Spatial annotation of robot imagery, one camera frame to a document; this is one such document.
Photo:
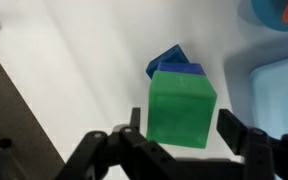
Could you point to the light blue toy sink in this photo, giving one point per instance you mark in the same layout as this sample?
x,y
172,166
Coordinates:
x,y
277,96

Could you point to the green foam block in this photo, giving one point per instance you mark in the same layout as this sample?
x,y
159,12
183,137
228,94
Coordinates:
x,y
180,113

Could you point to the dark blue foam block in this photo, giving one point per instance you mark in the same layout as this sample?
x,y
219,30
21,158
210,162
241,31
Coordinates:
x,y
170,55

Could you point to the black metal mounting frame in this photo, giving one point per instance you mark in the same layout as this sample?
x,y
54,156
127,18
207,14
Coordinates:
x,y
7,116

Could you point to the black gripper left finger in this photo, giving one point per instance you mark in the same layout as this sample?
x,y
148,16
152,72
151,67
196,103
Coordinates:
x,y
110,156

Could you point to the blue toy saucer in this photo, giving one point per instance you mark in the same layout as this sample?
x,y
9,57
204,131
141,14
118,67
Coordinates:
x,y
267,13

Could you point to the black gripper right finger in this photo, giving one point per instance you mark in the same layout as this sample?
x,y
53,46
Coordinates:
x,y
264,156

